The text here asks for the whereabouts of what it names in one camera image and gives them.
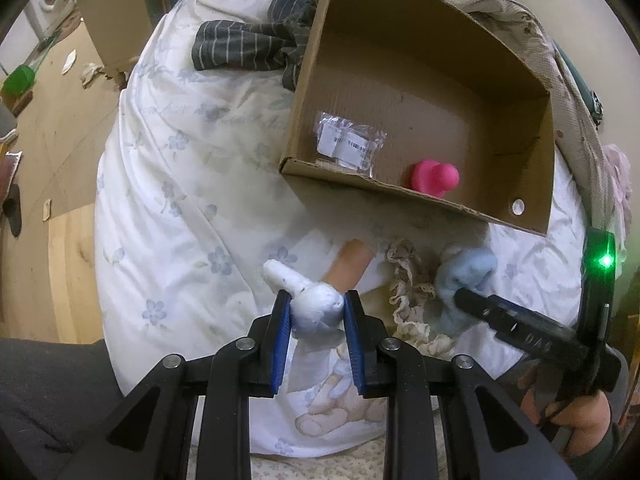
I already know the cream lace scrunchie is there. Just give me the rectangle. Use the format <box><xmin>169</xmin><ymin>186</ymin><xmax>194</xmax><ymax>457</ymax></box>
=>
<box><xmin>386</xmin><ymin>239</ymin><xmax>453</xmax><ymax>358</ymax></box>

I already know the crumpled white paper scrap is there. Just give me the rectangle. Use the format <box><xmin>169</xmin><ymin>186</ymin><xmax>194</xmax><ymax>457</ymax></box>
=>
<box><xmin>80</xmin><ymin>61</ymin><xmax>105</xmax><ymax>89</ymax></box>

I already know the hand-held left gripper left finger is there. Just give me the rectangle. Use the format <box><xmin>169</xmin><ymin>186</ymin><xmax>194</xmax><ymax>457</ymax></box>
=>
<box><xmin>66</xmin><ymin>291</ymin><xmax>295</xmax><ymax>480</ymax></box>

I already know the white bear print cloth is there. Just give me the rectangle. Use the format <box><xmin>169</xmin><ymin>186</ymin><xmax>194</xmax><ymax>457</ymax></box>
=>
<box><xmin>249</xmin><ymin>345</ymin><xmax>392</xmax><ymax>461</ymax></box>

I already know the person's right forearm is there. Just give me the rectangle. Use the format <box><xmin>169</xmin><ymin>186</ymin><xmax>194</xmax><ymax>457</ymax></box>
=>
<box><xmin>560</xmin><ymin>422</ymin><xmax>632</xmax><ymax>468</ymax></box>

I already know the person's right hand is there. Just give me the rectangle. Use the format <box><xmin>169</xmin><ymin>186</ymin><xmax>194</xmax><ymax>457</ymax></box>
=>
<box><xmin>519</xmin><ymin>391</ymin><xmax>612</xmax><ymax>443</ymax></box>

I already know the plain cardboard box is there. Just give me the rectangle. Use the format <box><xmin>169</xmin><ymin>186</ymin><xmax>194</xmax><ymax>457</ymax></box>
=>
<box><xmin>74</xmin><ymin>0</ymin><xmax>157</xmax><ymax>87</ymax></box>

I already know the peach soft cylinder toy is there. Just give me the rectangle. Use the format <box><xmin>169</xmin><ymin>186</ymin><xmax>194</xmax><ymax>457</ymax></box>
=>
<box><xmin>324</xmin><ymin>239</ymin><xmax>375</xmax><ymax>293</ymax></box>

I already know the pink rubber toy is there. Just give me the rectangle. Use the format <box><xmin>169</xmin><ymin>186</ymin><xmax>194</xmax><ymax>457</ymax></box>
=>
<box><xmin>410</xmin><ymin>159</ymin><xmax>460</xmax><ymax>194</ymax></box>

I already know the brown cardboard box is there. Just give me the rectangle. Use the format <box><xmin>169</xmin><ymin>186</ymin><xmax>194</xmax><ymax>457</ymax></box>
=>
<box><xmin>278</xmin><ymin>0</ymin><xmax>557</xmax><ymax>237</ymax></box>

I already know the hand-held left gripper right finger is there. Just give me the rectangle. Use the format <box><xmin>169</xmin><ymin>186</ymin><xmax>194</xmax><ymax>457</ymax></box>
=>
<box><xmin>344</xmin><ymin>289</ymin><xmax>577</xmax><ymax>480</ymax></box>

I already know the dark striped cloth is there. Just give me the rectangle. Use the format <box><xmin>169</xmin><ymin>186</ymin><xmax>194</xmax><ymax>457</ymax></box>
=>
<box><xmin>192</xmin><ymin>0</ymin><xmax>322</xmax><ymax>93</ymax></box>

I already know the white object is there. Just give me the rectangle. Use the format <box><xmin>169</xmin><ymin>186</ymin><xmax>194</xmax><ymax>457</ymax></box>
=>
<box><xmin>262</xmin><ymin>259</ymin><xmax>347</xmax><ymax>347</ymax></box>

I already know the clear plastic bag with labels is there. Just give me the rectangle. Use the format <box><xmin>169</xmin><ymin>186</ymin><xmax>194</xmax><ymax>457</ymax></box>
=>
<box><xmin>314</xmin><ymin>111</ymin><xmax>388</xmax><ymax>177</ymax></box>

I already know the pink cloth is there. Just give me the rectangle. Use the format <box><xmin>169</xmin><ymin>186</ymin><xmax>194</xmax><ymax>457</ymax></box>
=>
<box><xmin>601</xmin><ymin>142</ymin><xmax>635</xmax><ymax>256</ymax></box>

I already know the person's leg in dark trousers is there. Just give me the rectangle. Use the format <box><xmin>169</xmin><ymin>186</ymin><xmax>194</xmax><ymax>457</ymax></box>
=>
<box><xmin>0</xmin><ymin>336</ymin><xmax>123</xmax><ymax>480</ymax></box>

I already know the green plastic object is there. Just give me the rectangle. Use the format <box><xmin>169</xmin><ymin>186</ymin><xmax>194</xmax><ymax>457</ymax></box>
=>
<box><xmin>1</xmin><ymin>64</ymin><xmax>37</xmax><ymax>97</ymax></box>

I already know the light blue fluffy sock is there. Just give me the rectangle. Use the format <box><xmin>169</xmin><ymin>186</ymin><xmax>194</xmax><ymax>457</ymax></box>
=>
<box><xmin>433</xmin><ymin>244</ymin><xmax>499</xmax><ymax>337</ymax></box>

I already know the white floral duvet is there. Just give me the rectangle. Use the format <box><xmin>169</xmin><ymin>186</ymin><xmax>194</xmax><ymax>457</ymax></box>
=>
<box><xmin>94</xmin><ymin>0</ymin><xmax>593</xmax><ymax>461</ymax></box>

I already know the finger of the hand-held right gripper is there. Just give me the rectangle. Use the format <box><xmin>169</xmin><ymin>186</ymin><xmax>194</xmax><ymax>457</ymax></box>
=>
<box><xmin>454</xmin><ymin>287</ymin><xmax>583</xmax><ymax>361</ymax></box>

